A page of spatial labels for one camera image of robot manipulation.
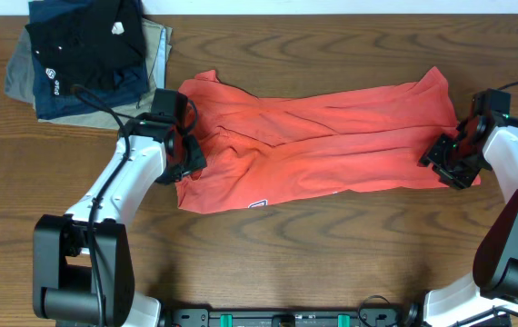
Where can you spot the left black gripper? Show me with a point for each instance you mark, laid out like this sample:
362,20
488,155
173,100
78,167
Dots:
199,160

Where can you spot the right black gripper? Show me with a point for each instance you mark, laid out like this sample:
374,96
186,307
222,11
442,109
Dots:
434,155

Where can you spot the red t-shirt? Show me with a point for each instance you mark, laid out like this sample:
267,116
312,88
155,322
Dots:
262,151

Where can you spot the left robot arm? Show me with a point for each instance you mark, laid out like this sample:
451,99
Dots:
82,267

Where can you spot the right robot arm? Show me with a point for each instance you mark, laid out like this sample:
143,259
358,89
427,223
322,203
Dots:
487,139

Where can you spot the navy folded shirt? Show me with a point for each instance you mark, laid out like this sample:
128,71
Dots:
82,100

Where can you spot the khaki folded garment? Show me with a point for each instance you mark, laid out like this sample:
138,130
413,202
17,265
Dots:
153,33

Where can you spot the black folded polo shirt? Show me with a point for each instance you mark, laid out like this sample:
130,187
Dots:
89,45

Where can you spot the grey folded garment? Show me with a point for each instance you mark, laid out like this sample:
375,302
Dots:
19,72

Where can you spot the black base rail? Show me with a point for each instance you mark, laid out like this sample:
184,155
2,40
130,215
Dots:
374,316

